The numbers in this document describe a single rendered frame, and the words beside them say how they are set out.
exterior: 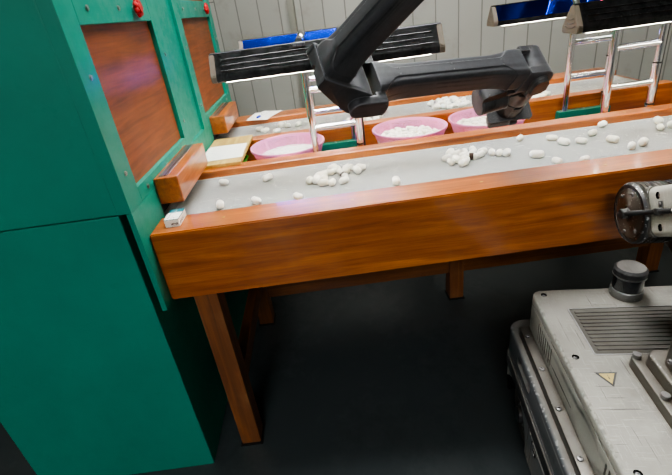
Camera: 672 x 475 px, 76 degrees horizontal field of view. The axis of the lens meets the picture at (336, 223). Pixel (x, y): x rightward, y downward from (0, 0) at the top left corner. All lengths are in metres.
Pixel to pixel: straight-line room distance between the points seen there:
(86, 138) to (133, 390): 0.69
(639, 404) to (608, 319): 0.24
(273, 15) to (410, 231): 2.29
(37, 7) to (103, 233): 0.44
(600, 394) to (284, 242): 0.71
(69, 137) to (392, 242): 0.72
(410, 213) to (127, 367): 0.83
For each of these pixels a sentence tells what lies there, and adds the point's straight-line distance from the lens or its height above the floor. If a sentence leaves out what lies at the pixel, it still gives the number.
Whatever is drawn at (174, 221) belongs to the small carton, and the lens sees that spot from 1.08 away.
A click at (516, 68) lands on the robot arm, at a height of 1.04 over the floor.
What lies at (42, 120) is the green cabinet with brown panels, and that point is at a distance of 1.02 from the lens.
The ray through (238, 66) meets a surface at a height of 1.07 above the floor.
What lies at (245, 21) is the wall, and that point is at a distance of 3.16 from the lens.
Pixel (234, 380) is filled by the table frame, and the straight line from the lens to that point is 1.33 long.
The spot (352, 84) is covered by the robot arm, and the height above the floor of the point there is 1.06.
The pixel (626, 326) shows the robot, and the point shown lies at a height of 0.47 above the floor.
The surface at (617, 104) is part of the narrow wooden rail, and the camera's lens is 2.07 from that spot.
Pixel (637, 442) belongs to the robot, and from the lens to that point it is 0.95.
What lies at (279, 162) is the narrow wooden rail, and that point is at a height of 0.76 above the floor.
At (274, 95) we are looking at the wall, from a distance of 3.18.
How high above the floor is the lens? 1.18
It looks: 27 degrees down
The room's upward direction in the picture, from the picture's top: 8 degrees counter-clockwise
